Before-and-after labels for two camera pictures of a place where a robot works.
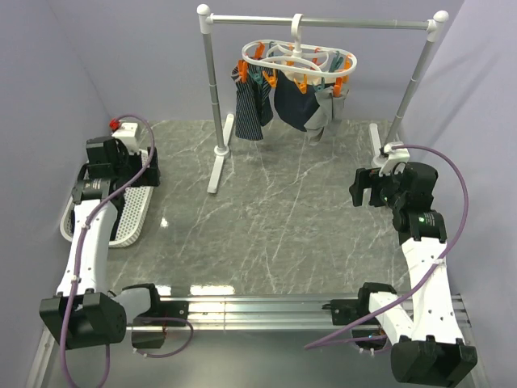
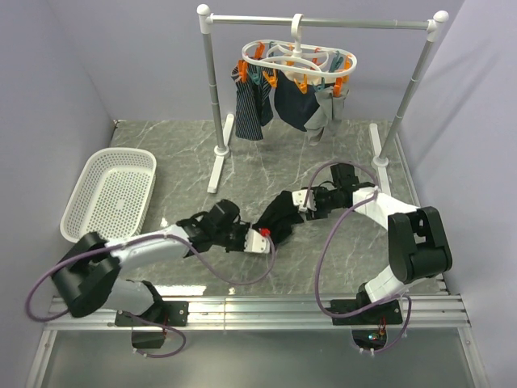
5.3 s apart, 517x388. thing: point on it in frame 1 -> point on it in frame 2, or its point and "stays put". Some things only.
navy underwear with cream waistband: x=293 y=107 stays put
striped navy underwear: x=254 y=105 stays put
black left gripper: x=150 y=175 -> x=244 y=227
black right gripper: x=369 y=178 -> x=319 y=213
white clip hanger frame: x=317 y=60 stays put
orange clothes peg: x=271 y=79 stays put
